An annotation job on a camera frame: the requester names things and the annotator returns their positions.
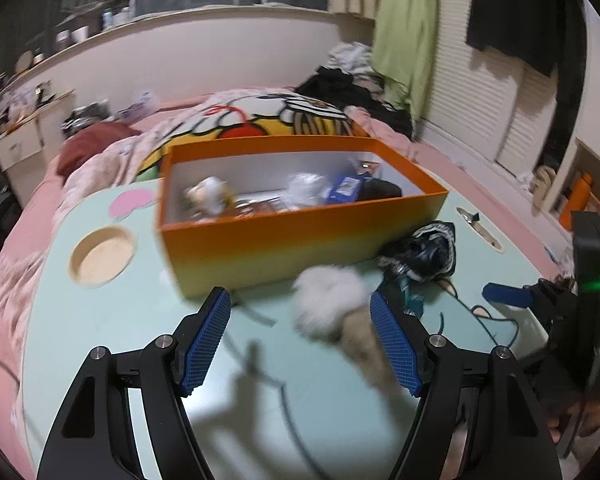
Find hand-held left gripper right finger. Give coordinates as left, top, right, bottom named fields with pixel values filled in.
left=369, top=290, right=563, bottom=480

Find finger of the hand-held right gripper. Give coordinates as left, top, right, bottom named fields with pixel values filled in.
left=482, top=282, right=535, bottom=309

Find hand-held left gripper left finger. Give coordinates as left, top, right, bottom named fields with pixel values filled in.
left=36, top=286, right=232, bottom=480

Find fluffy brown white toy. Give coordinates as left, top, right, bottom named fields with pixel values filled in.
left=291, top=266, right=401, bottom=396

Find orange cardboard box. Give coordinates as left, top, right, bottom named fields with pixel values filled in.
left=155, top=135, right=450, bottom=298

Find blue rectangular tin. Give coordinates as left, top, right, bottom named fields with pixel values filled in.
left=325, top=175, right=364, bottom=205

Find mint green cartoon desktop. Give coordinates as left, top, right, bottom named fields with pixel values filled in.
left=20, top=180, right=581, bottom=480

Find green drink can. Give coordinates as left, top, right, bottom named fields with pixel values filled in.
left=392, top=280, right=427, bottom=317

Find black shiny pouch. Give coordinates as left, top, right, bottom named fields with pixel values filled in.
left=377, top=221, right=457, bottom=282

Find orange bottle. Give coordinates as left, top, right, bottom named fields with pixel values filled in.
left=560, top=172, right=594, bottom=228

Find pink bed sheet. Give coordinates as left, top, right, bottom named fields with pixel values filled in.
left=415, top=140, right=571, bottom=271

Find brown snack packet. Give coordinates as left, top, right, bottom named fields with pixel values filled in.
left=229, top=199, right=287, bottom=217

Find white yellow plush figure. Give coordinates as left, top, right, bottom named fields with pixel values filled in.
left=182, top=176, right=236, bottom=222

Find white open shelf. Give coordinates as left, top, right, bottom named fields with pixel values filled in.
left=534, top=139, right=600, bottom=233

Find bubble wrap packet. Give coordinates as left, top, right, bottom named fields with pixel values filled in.
left=285, top=172, right=331, bottom=209

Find white louvered closet doors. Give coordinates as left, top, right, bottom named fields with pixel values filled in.
left=420, top=0, right=566, bottom=176

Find dark red cushion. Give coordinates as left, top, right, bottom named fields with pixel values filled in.
left=57, top=122, right=141, bottom=176

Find cartoon print pillow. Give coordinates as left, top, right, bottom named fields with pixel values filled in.
left=140, top=91, right=371, bottom=181

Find black clothes pile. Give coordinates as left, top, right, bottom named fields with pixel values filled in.
left=295, top=66, right=413, bottom=138

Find white drawer unit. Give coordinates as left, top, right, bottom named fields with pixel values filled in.
left=0, top=90, right=76, bottom=191

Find green hanging garment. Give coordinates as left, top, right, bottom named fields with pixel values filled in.
left=370, top=0, right=441, bottom=121

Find black hanging garment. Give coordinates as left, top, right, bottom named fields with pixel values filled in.
left=466, top=0, right=588, bottom=161

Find white clothes pile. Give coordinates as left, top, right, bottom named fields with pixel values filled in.
left=327, top=42, right=377, bottom=77

